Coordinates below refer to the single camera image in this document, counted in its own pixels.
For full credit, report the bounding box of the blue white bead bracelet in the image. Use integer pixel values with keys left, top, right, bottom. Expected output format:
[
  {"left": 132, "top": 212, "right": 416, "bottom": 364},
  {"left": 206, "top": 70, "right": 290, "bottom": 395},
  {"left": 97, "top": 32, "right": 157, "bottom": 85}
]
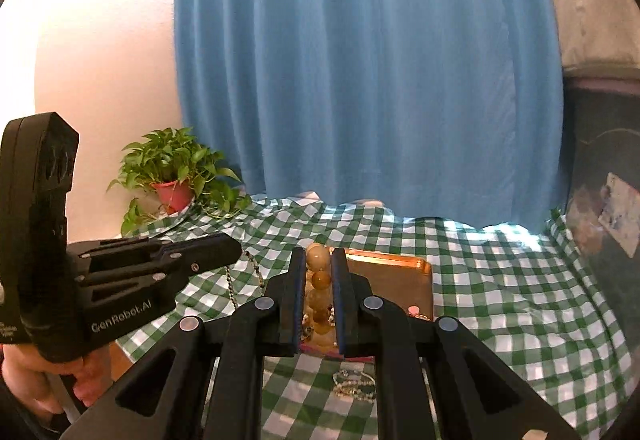
[{"left": 332, "top": 367, "right": 378, "bottom": 402}]

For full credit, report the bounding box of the wooden bead bracelet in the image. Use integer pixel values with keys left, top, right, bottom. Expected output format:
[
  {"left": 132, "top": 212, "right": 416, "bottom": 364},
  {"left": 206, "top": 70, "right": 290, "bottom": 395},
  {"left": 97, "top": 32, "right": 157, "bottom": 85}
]
[{"left": 301, "top": 241, "right": 338, "bottom": 348}]

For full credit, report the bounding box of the person left hand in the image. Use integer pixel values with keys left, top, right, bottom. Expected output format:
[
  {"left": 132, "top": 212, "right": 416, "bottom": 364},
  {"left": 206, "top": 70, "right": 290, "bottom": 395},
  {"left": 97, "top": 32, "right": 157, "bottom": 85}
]
[{"left": 1, "top": 344, "right": 112, "bottom": 422}]

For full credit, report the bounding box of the potted green plant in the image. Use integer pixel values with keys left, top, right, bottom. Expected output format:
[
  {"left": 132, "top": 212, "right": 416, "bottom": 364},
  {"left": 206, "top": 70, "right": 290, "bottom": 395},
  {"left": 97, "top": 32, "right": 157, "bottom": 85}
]
[{"left": 108, "top": 128, "right": 252, "bottom": 236}]

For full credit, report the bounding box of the green checkered tablecloth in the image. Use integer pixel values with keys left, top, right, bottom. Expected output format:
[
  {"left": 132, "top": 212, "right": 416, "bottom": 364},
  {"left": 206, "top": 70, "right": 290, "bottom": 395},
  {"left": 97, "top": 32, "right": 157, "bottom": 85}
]
[{"left": 118, "top": 196, "right": 634, "bottom": 439}]

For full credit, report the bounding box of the pink copper tray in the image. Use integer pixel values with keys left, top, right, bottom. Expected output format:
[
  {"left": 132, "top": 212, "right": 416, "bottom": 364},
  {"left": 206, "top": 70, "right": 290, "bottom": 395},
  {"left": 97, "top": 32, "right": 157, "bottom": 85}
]
[{"left": 300, "top": 243, "right": 435, "bottom": 359}]

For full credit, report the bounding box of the blue curtain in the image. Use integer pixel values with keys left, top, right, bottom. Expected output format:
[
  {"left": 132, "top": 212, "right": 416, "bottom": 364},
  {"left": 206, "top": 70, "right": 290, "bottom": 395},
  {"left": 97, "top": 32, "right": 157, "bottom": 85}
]
[{"left": 175, "top": 0, "right": 567, "bottom": 232}]

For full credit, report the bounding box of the clear storage bin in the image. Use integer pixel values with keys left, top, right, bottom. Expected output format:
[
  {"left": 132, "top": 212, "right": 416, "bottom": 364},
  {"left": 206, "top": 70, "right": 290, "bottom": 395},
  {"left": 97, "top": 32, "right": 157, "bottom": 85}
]
[{"left": 562, "top": 76, "right": 640, "bottom": 336}]

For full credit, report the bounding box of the grey fabric storage box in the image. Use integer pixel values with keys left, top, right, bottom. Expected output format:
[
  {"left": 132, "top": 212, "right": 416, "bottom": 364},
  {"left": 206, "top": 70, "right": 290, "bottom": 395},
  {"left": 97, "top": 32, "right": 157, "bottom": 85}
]
[{"left": 553, "top": 0, "right": 639, "bottom": 79}]

